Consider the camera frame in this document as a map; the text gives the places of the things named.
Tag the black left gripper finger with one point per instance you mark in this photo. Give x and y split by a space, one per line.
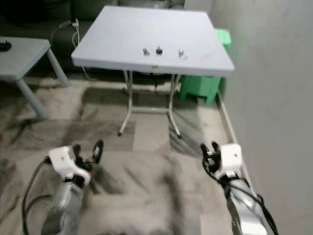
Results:
77 150
101 146

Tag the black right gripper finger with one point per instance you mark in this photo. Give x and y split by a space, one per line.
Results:
216 148
206 155

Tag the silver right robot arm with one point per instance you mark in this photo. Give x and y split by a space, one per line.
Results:
244 210

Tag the green plastic stool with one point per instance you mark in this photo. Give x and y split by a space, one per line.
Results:
198 88

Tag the small silver key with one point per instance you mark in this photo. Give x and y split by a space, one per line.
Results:
146 51

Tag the grey low coffee table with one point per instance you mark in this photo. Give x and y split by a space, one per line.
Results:
22 58

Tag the black remote control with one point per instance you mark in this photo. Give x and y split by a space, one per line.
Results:
5 46

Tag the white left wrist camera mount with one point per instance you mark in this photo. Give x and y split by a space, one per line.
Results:
62 157

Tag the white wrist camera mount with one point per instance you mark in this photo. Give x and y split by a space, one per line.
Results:
62 157
231 157

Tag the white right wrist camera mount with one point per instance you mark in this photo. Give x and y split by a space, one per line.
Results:
231 157

